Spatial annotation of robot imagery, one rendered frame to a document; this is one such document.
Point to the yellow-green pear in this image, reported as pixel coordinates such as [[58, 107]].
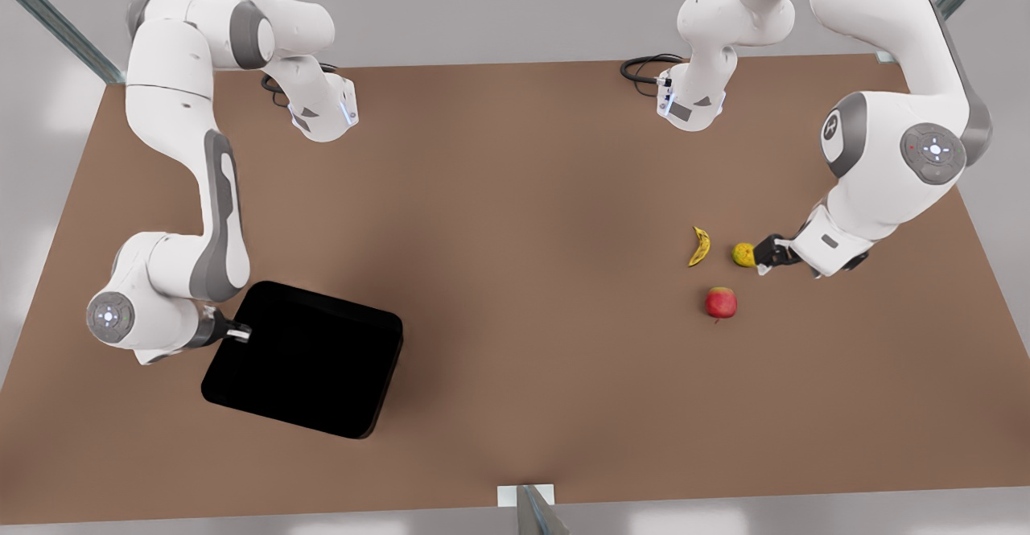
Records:
[[743, 254]]

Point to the black square tray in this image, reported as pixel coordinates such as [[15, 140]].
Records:
[[306, 358]]

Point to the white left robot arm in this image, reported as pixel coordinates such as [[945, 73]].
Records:
[[893, 157]]

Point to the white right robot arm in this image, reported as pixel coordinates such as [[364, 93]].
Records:
[[173, 100]]

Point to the red apple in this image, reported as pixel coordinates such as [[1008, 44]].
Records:
[[721, 302]]

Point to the yellow banana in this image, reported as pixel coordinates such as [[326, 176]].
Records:
[[700, 246]]

